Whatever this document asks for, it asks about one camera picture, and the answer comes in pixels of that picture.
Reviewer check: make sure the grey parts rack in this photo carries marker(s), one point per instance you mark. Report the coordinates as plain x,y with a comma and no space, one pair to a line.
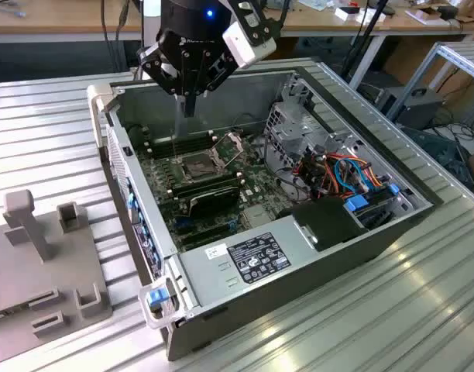
35,271

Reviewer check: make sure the black plastic air shroud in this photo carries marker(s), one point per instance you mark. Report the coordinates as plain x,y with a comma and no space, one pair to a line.
322,224

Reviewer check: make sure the dark teal plastic bin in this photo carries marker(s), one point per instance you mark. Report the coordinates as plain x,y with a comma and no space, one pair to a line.
434,149

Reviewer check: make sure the loose white papers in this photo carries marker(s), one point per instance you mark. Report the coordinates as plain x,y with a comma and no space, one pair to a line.
314,4

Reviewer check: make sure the brown cardboard box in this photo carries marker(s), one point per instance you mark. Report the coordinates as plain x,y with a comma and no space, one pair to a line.
409,58

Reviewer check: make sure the pale open cardboard box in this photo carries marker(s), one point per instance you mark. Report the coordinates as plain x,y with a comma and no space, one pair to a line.
421,16

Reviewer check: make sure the small black device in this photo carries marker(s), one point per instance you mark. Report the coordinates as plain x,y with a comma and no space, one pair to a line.
449,13

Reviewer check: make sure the silver power supply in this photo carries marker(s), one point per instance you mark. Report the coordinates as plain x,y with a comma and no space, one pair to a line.
200,273

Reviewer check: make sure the CPU socket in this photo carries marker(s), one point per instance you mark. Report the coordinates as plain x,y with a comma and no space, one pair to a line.
196,167

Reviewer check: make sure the blue expansion slot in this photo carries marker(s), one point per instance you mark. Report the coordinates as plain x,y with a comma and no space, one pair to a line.
183,222

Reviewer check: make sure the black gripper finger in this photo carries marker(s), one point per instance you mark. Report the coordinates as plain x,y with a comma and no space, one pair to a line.
152,62
211,77

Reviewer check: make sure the silver disk bay cage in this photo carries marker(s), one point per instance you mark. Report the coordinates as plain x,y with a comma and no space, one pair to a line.
295,131

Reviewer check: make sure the black expansion slot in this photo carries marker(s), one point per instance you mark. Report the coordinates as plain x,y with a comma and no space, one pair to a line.
204,241
204,230

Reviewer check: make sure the silver chipset heatsink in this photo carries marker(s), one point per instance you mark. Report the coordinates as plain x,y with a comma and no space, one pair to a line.
256,216

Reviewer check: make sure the green motherboard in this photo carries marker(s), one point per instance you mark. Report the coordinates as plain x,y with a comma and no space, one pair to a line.
256,182

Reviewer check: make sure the black office chair base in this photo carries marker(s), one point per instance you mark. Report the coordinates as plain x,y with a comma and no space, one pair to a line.
318,44

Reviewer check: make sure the aluminium profile frame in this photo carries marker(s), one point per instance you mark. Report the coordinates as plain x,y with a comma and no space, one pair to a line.
459,59

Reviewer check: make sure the blue case latch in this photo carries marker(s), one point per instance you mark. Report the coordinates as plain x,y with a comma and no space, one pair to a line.
159,298

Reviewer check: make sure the grey PC case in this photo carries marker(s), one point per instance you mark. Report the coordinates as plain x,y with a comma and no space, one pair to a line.
299,294

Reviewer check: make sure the black tripod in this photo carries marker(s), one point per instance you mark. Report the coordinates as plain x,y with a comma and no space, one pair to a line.
371,24

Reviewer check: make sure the blue disk carrier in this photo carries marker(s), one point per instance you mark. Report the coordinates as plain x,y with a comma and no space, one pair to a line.
357,204

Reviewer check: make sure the green RAM stick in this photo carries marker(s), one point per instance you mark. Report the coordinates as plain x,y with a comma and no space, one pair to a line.
2,314

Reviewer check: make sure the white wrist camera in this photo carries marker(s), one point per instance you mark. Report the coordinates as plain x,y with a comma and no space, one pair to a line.
246,48

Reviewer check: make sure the long wooden desk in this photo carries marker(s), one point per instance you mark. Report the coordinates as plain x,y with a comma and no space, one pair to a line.
35,15

